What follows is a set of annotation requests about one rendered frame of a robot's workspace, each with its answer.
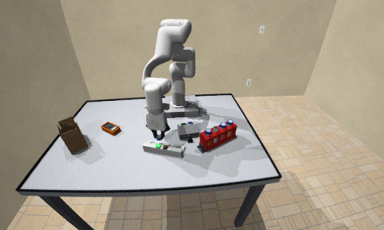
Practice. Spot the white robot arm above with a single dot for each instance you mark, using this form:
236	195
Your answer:
172	33

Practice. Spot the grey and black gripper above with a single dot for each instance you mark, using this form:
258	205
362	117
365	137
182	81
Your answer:
157	123

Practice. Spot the red tube rack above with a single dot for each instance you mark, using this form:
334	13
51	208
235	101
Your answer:
204	139

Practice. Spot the brown cardboard box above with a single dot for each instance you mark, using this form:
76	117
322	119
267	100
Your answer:
71	135

